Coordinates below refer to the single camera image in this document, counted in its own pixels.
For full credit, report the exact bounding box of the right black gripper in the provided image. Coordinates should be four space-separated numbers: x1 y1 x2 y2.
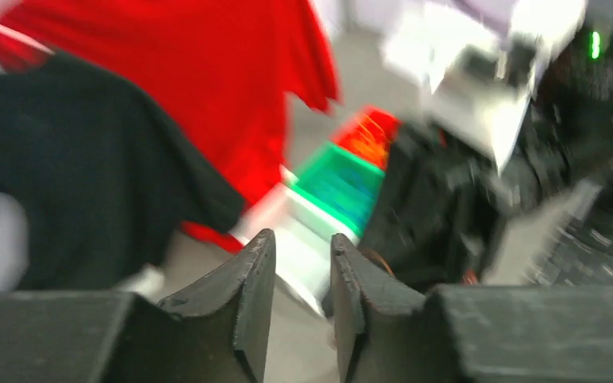
359 122 569 291

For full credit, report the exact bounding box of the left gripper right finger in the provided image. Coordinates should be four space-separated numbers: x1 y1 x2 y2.
330 234 613 382

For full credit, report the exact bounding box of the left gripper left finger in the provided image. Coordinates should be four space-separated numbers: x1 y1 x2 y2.
0 229 276 382

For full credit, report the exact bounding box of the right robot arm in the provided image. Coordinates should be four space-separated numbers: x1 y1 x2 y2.
358 27 613 292

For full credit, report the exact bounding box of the green plastic bin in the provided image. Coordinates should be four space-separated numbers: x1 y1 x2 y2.
291 142 385 236

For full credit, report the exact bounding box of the red plastic bin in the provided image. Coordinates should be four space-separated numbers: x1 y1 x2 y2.
331 105 400 171

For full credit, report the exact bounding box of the white plastic bin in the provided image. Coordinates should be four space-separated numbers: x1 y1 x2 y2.
231 167 358 317

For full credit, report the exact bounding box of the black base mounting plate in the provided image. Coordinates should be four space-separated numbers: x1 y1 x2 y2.
525 212 613 286

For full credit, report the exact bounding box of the black t-shirt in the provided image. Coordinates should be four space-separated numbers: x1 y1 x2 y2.
0 53 245 290

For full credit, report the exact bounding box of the red t-shirt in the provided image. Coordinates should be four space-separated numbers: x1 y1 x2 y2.
0 1 339 254

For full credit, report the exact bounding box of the pink clothes hanger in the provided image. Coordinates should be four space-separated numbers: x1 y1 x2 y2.
0 24 54 54

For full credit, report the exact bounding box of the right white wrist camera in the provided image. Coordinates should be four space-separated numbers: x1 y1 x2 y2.
380 1 587 171

